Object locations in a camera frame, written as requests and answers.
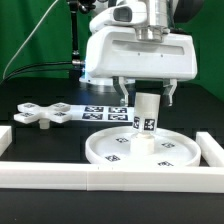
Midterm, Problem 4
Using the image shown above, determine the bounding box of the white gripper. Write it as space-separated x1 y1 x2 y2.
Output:
85 26 197 107

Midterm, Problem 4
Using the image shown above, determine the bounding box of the white round table top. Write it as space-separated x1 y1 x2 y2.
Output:
85 126 201 167

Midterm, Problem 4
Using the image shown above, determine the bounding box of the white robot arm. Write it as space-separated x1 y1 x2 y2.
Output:
80 0 204 106

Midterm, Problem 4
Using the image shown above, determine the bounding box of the white marker sheet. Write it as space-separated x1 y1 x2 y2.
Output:
69 105 134 123

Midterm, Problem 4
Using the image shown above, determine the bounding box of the white cross-shaped table base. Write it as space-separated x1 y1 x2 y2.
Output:
14 102 72 130

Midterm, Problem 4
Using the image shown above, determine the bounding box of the black cable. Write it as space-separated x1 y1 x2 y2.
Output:
0 61 74 85

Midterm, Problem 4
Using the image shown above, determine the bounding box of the white right fence rail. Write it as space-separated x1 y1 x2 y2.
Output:
196 132 224 168

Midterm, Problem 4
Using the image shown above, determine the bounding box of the white fence rail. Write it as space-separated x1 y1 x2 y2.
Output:
0 162 224 193
196 132 224 168
0 126 12 156

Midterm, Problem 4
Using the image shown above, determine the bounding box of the black camera stand pole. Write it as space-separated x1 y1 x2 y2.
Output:
66 0 96 77

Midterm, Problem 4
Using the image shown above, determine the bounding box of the grey cable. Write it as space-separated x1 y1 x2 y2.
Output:
2 0 59 80

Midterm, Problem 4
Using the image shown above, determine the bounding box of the white left fence rail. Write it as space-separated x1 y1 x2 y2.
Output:
0 126 12 156

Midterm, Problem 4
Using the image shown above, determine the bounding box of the white front fence rail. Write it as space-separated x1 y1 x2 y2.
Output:
0 162 224 193

